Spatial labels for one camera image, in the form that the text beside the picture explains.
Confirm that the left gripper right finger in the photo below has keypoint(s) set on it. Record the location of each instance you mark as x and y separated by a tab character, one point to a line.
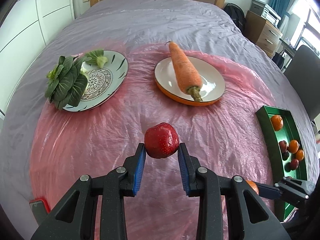
188	167

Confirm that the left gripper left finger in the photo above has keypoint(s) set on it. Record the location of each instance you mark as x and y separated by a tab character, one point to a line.
134	171

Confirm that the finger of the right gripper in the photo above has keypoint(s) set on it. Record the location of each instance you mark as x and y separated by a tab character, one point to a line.
298	182
268	191

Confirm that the red apple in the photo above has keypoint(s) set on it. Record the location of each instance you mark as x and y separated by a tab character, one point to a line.
294	164
161	141
283	146

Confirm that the small orange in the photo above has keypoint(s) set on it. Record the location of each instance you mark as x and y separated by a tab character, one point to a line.
299	155

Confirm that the dark plum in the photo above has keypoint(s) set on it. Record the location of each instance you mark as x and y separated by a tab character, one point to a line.
285	155

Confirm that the large orange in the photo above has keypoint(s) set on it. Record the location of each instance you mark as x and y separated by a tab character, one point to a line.
277	122

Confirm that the green metal tray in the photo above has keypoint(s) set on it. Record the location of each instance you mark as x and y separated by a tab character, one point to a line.
272	138

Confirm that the pink plastic sheet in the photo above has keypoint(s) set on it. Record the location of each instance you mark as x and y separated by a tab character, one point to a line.
225	137

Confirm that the orange rimmed white plate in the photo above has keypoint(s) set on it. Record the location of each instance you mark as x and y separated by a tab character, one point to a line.
212	89

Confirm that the carrot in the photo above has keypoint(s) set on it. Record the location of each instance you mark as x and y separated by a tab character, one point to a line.
187	77

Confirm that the patterned white plate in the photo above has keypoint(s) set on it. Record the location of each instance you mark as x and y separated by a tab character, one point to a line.
102	82

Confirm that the red phone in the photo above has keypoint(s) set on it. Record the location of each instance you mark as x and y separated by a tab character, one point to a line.
40	209

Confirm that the bok choy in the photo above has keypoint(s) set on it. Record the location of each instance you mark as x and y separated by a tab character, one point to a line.
66	82

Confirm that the grey office chair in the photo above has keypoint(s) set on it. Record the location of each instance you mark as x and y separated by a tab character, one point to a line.
303	73

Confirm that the small green vegetable piece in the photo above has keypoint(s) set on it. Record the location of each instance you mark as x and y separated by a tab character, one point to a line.
96	57

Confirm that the grey bed cover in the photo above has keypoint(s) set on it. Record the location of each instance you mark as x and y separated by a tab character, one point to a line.
123	26

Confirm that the wooden drawer cabinet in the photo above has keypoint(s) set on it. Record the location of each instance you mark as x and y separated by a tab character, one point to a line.
262	33

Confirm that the black backpack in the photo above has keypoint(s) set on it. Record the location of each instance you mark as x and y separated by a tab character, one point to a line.
237	15

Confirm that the grey printer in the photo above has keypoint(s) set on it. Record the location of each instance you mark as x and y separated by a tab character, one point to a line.
265	11

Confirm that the white wardrobe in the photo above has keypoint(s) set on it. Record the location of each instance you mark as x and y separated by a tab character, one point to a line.
26	31

